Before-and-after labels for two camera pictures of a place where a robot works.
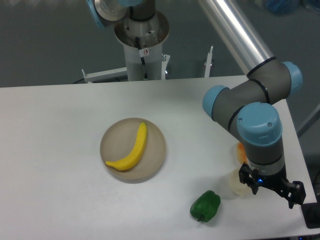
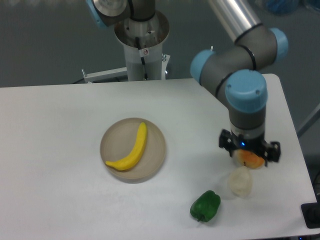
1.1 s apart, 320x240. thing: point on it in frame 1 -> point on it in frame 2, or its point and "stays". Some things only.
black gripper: x=294 y=192 -> x=269 y=152
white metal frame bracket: x=105 y=74 stays
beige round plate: x=119 y=138 stays
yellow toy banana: x=131 y=160 stays
